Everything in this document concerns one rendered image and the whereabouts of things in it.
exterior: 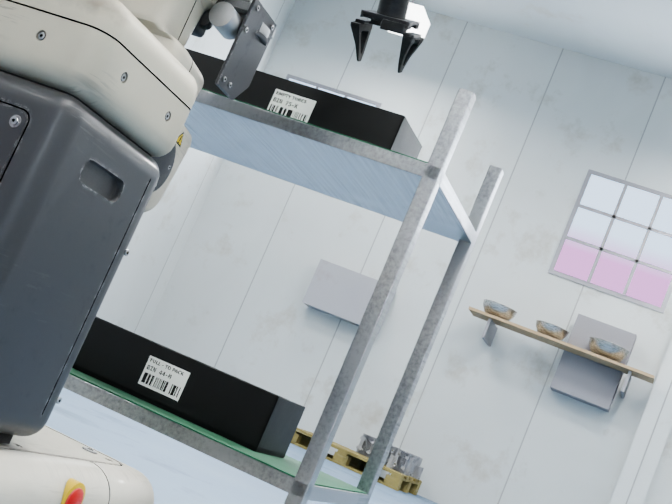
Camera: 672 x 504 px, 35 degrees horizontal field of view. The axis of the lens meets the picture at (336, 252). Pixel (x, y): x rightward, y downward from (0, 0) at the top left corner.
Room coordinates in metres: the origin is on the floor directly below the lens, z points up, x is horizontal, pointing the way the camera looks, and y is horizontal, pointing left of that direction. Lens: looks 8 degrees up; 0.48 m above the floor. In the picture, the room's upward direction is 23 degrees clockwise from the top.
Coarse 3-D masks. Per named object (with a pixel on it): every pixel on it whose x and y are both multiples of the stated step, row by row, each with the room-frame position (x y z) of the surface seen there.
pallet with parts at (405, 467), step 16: (304, 432) 10.81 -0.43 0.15; (304, 448) 10.78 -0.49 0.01; (336, 448) 10.66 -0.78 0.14; (368, 448) 11.20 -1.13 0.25; (352, 464) 10.98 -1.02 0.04; (384, 464) 11.12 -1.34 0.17; (400, 464) 10.76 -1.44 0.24; (416, 464) 11.04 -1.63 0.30; (384, 480) 10.44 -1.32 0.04; (400, 480) 10.40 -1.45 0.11; (416, 480) 10.96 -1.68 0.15
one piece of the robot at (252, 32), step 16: (240, 0) 1.69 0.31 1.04; (256, 0) 1.66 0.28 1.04; (224, 16) 1.64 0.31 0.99; (240, 16) 1.67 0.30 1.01; (256, 16) 1.68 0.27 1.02; (192, 32) 1.69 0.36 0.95; (224, 32) 1.66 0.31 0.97; (240, 32) 1.66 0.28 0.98; (256, 32) 1.71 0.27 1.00; (272, 32) 1.75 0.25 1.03; (240, 48) 1.68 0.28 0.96; (256, 48) 1.73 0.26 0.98; (224, 64) 1.66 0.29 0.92; (240, 64) 1.70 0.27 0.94; (256, 64) 1.75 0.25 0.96; (224, 80) 1.67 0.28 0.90; (240, 80) 1.72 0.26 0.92
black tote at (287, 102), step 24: (216, 72) 2.17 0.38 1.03; (264, 72) 2.13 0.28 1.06; (240, 96) 2.14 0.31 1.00; (264, 96) 2.12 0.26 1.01; (288, 96) 2.11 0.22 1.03; (312, 96) 2.09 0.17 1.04; (336, 96) 2.07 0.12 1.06; (312, 120) 2.08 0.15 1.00; (336, 120) 2.06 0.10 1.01; (360, 120) 2.05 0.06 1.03; (384, 120) 2.03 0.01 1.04; (384, 144) 2.02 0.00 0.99; (408, 144) 2.10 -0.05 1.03
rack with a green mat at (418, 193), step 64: (192, 128) 2.27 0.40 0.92; (256, 128) 2.01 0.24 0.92; (320, 128) 1.91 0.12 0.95; (448, 128) 1.83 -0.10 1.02; (320, 192) 2.37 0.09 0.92; (384, 192) 2.09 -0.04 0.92; (448, 192) 1.92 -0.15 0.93; (64, 384) 2.01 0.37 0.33; (320, 448) 1.83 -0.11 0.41; (384, 448) 2.22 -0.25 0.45
